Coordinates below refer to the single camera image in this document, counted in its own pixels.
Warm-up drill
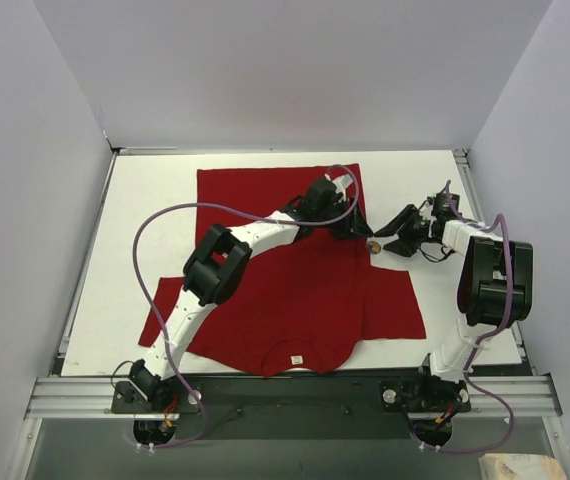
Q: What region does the round painted brooch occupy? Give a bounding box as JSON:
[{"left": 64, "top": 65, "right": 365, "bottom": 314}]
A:
[{"left": 367, "top": 241, "right": 382, "bottom": 254}]

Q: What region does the red t-shirt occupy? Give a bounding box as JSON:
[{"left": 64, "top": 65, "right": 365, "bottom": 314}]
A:
[{"left": 137, "top": 162, "right": 427, "bottom": 377}]

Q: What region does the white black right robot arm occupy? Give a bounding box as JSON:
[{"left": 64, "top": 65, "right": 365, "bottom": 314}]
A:
[{"left": 374, "top": 192, "right": 534, "bottom": 383}]

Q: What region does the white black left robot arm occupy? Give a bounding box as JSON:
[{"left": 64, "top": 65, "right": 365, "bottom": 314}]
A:
[{"left": 128, "top": 168, "right": 363, "bottom": 412}]

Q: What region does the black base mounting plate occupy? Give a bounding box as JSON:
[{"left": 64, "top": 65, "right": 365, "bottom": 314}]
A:
[{"left": 109, "top": 369, "right": 471, "bottom": 419}]

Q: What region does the beige foam block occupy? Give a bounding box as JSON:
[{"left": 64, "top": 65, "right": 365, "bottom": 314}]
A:
[{"left": 479, "top": 453, "right": 567, "bottom": 480}]

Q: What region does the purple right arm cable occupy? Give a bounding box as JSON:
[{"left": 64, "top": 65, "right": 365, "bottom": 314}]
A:
[{"left": 409, "top": 180, "right": 516, "bottom": 454}]

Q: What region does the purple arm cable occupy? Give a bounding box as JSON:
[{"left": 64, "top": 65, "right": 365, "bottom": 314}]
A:
[
  {"left": 409, "top": 180, "right": 516, "bottom": 454},
  {"left": 132, "top": 163, "right": 364, "bottom": 451}
]

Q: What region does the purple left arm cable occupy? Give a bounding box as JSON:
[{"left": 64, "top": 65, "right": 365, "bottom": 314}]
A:
[{"left": 132, "top": 163, "right": 364, "bottom": 451}]

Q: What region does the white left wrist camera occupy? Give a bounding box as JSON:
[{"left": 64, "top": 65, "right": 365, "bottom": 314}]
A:
[{"left": 324, "top": 174, "right": 353, "bottom": 196}]

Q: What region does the aluminium table edge rail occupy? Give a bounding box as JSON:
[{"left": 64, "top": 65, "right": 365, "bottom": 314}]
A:
[{"left": 109, "top": 145, "right": 469, "bottom": 156}]

